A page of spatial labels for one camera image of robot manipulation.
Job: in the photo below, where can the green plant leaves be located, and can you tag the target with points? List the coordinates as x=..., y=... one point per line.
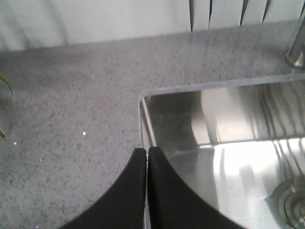
x=8, y=85

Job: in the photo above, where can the stainless steel sink basin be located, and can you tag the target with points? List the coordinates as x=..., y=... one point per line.
x=231, y=142

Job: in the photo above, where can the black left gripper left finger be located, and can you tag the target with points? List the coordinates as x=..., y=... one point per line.
x=122, y=206

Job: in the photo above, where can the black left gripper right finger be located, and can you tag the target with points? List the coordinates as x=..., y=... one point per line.
x=172, y=204

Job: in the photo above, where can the round steel sink drain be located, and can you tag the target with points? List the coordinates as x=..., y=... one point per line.
x=288, y=207

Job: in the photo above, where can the steel kitchen faucet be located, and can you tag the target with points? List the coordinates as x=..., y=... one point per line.
x=296, y=55

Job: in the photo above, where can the white pleated curtain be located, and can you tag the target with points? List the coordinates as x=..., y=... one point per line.
x=29, y=24

